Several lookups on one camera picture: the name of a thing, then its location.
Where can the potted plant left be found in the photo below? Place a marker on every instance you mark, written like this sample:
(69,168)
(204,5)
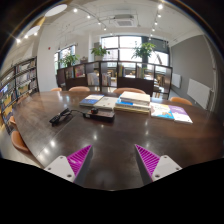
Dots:
(69,60)

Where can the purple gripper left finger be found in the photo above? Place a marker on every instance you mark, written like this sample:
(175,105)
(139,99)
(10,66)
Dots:
(73,167)

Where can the orange chair far right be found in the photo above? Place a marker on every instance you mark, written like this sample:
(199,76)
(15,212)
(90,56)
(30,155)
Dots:
(180,100)

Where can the potted plant centre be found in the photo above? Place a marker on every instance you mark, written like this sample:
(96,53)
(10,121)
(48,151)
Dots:
(99,52)

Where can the potted plant right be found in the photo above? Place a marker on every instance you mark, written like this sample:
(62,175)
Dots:
(143,51)

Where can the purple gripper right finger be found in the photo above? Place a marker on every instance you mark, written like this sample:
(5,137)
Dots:
(153,167)

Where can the colourful cover book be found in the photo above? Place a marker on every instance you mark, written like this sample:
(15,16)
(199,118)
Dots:
(161,111)

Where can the orange chair far left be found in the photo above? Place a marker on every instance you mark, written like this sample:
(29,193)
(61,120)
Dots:
(56,89)

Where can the orange chair left middle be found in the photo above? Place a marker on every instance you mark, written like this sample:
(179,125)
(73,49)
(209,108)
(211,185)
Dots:
(12,121)

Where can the dark central bookshelf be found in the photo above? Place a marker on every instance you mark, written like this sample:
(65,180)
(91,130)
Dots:
(104,75)

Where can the purple cover book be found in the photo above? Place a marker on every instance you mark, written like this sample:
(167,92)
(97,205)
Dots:
(180,115)

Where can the black charger plug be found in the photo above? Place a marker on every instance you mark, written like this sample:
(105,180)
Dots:
(94,110)

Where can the stack of books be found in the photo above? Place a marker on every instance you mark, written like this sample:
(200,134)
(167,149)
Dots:
(133,101)

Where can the orange chair far centre-left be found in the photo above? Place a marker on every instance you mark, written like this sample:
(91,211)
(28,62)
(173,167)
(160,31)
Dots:
(79,89)

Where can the black power strip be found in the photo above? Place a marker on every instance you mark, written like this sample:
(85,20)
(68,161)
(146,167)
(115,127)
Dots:
(100,115)

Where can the white wall radiator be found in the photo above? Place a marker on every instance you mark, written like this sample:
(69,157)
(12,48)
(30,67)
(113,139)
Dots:
(199,92)

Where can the orange chair near left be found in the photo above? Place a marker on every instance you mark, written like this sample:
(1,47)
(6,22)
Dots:
(18,142)

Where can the black power adapter brick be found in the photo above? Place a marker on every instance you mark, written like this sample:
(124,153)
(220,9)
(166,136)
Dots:
(55,120)

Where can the blue book on table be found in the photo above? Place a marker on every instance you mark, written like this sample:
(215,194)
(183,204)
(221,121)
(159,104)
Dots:
(91,100)

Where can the left wall bookshelf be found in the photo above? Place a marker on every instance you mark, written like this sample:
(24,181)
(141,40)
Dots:
(17,82)

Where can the potted plant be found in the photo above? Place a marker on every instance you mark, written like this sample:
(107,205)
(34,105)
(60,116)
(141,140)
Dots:
(99,52)
(69,60)
(143,51)

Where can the ceiling air conditioner unit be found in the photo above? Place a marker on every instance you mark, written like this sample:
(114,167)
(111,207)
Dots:
(124,20)

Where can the orange chair far centre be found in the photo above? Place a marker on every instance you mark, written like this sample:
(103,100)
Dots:
(121,90)

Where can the white book on table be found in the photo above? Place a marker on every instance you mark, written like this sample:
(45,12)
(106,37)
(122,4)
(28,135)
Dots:
(106,103)

